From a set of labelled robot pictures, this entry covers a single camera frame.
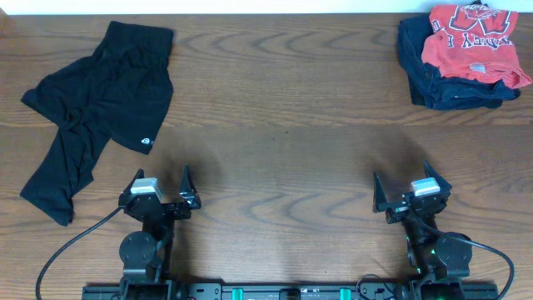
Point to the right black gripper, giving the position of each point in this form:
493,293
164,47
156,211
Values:
397,211

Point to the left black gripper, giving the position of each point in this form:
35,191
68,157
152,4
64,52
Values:
189,195

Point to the black pants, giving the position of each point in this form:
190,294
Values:
120,93

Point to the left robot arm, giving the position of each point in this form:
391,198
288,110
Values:
146,254

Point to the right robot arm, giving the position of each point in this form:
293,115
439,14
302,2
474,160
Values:
441,259

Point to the folded navy garment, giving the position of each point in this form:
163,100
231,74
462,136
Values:
429,89

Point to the red printed t-shirt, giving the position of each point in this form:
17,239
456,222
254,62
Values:
474,42

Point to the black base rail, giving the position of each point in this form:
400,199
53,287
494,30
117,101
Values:
216,291

